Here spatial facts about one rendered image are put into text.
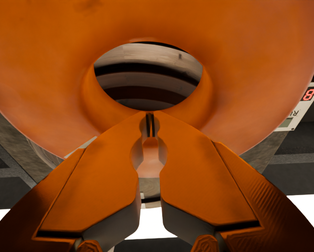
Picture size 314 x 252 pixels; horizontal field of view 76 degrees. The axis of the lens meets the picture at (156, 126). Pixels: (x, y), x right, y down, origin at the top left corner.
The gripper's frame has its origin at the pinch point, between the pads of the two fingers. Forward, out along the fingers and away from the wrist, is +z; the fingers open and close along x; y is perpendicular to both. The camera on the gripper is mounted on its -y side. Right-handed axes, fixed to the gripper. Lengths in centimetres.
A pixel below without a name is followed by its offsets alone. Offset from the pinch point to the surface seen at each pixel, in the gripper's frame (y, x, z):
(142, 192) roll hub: 26.7, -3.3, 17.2
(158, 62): 1.7, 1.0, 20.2
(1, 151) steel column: 260, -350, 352
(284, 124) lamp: 27, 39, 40
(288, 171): 554, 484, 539
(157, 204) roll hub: 34.3, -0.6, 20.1
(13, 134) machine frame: 27, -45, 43
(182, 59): 1.4, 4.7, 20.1
